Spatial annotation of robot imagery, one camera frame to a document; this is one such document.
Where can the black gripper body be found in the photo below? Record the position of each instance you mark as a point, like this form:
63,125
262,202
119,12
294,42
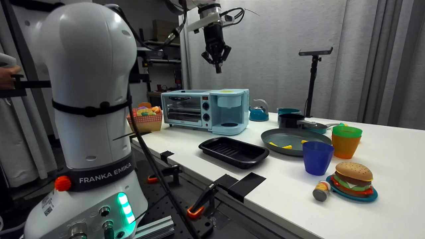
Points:
214,37

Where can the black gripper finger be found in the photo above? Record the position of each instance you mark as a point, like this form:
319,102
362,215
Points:
226,52
210,56

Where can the light blue coffeemaker toaster oven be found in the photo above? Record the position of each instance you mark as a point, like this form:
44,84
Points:
190,110

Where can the grey hand controller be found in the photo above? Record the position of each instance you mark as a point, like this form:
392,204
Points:
7,60

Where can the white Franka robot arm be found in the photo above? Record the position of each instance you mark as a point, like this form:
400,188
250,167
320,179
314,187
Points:
88,66

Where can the person's hand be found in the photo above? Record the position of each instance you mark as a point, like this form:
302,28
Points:
8,78

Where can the large cardboard box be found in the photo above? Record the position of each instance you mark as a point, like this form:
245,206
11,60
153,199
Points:
166,30

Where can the dark storage shelf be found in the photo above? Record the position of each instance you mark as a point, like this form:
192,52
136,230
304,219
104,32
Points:
161,66

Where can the grey curtain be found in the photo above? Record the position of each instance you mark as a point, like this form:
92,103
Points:
283,34

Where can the teal toy kettle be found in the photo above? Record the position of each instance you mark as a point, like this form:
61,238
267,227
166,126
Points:
259,114

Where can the teal toy lid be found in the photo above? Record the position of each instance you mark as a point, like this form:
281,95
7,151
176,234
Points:
289,110

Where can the black tripod stand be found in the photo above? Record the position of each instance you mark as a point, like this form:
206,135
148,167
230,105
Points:
314,80

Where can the woven toy basket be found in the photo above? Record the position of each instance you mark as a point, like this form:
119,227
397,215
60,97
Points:
146,122

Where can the black rectangular tray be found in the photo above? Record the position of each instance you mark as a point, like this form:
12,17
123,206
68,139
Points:
233,151

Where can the yellow toy fry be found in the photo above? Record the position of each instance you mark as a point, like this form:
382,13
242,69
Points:
304,142
273,143
287,146

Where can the grey round plate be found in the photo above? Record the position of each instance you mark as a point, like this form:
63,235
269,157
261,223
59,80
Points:
287,135

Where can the small black clamp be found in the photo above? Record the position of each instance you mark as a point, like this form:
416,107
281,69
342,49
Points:
166,155

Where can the black clamp with orange tip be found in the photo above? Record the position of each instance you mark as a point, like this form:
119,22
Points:
170,170
197,210

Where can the blue plastic cup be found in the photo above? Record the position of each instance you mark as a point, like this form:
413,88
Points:
318,159

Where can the green plastic cup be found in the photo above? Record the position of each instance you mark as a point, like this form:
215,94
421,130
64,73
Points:
347,131

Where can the black perforated base board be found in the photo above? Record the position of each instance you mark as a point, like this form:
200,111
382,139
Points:
177,203

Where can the orange plastic cup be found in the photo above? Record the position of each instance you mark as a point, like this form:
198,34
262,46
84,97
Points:
346,147

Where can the small toy can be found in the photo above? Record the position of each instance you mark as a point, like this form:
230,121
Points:
320,191

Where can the toy burger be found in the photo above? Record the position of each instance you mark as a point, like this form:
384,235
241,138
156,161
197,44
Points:
352,174

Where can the black mounting bar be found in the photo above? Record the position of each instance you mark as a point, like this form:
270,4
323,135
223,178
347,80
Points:
35,84

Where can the blue toy plate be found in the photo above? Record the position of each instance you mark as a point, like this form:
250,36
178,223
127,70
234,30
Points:
352,196

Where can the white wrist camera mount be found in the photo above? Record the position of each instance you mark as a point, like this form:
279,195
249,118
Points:
197,24

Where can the black table bracket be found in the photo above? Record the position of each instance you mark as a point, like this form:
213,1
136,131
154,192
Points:
241,183

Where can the long aluminium rail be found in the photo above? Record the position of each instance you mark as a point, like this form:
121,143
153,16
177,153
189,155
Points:
153,227

